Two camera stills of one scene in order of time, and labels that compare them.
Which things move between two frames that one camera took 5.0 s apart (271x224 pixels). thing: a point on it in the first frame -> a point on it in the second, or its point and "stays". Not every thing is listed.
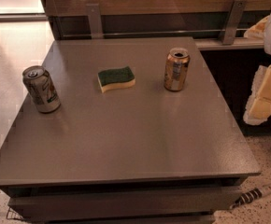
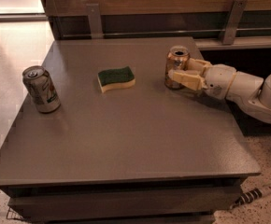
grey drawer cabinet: [143, 135] stays
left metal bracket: [94, 21] stays
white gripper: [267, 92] -> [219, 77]
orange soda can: [177, 67] stays
